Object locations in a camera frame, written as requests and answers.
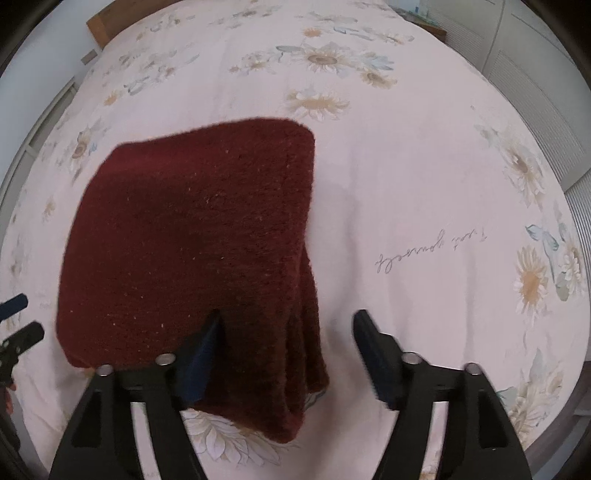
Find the dark red knit sweater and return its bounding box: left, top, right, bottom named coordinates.
left=56, top=118, right=329, bottom=443

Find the person's left hand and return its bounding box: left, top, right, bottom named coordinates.
left=0, top=375, right=22, bottom=455

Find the floral pink bed sheet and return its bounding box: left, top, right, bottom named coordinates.
left=1, top=1, right=590, bottom=479

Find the wooden headboard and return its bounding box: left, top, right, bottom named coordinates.
left=86, top=1, right=127, bottom=49

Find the white wardrobe right side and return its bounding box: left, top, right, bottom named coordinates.
left=386, top=0, right=591, bottom=250

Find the left wall switch plate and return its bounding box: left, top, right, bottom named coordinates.
left=81, top=49, right=98, bottom=65

